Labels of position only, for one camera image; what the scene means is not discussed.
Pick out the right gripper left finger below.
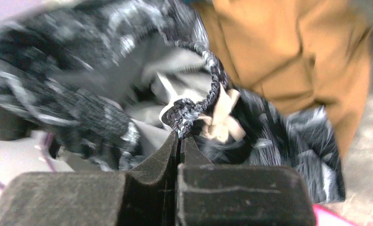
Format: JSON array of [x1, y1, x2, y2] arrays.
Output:
[[0, 132, 178, 226]]

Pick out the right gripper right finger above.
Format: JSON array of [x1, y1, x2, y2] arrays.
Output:
[[177, 136, 316, 226]]

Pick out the dark leaf print shorts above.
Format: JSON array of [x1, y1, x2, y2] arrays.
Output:
[[0, 0, 346, 204]]

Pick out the brown shorts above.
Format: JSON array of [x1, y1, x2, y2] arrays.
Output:
[[193, 0, 371, 156]]

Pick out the pink plastic clip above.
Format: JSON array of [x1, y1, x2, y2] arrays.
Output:
[[313, 204, 357, 226]]

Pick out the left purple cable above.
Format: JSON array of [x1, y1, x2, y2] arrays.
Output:
[[0, 132, 57, 191]]

